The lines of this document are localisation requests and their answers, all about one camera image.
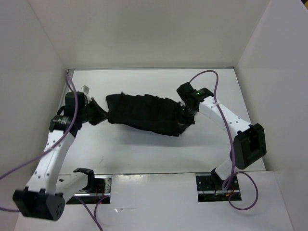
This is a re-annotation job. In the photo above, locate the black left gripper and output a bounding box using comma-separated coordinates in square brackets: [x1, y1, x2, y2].
[78, 97, 111, 126]

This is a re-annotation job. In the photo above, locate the black pleated skirt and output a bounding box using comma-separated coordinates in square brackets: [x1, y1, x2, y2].
[106, 93, 183, 137]

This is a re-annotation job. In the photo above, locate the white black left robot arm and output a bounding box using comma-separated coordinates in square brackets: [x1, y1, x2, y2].
[13, 86, 107, 221]

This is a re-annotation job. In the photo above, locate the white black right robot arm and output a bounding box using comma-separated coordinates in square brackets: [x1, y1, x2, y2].
[177, 82, 267, 189]

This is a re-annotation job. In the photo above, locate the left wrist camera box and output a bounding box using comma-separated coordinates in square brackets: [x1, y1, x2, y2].
[79, 85, 90, 94]

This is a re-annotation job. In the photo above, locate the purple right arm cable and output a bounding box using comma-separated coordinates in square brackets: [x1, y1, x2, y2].
[189, 70, 259, 211]

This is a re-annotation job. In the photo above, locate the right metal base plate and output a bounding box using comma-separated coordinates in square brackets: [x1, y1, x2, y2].
[195, 173, 242, 203]

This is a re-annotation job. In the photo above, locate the metal base plate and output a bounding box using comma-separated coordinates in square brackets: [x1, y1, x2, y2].
[195, 173, 242, 203]
[74, 175, 112, 205]

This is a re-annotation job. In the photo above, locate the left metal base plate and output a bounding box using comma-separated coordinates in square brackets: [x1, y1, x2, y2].
[74, 175, 112, 205]

